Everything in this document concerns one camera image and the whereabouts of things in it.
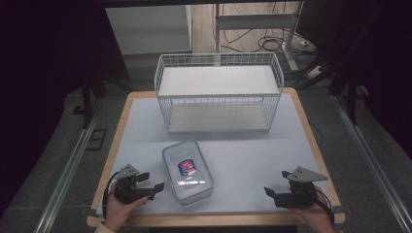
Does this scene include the person's right hand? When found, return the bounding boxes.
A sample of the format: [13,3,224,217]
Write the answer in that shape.
[290,185,336,233]

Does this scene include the white metal desk frame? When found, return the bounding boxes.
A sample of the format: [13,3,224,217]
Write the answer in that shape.
[213,1,305,73]

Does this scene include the black floor cables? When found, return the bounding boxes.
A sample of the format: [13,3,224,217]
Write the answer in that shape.
[212,3,320,66]

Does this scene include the table with wooden edge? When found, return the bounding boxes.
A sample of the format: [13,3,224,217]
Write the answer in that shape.
[86,86,347,228]

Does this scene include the dark floor plate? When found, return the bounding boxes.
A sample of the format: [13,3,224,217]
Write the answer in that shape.
[85,128,108,151]

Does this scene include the dark curtain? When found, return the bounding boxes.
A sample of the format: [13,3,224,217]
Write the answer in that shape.
[295,0,412,159]
[0,0,130,217]

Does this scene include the clear plastic lidded container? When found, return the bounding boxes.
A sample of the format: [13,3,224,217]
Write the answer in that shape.
[161,139,215,207]

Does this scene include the person's left hand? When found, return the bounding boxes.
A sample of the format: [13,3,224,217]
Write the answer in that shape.
[103,190,150,233]

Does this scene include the black metal stand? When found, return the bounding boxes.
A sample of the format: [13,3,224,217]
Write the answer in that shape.
[71,61,110,130]
[328,57,370,127]

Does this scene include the metal floor rail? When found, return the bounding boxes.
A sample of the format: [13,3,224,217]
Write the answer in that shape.
[332,94,412,233]
[33,96,105,233]

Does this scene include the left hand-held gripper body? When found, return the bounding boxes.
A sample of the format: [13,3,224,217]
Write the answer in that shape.
[113,163,154,205]

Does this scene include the white cabinet panel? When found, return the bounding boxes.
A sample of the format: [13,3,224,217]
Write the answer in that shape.
[105,4,194,56]

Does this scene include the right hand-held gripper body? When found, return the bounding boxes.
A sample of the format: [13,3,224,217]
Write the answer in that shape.
[274,166,329,209]

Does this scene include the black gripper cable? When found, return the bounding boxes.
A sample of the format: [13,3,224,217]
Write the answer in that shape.
[101,170,121,218]
[315,188,336,227]

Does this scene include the white wire shelf rack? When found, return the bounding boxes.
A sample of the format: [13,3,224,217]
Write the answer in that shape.
[154,51,286,135]

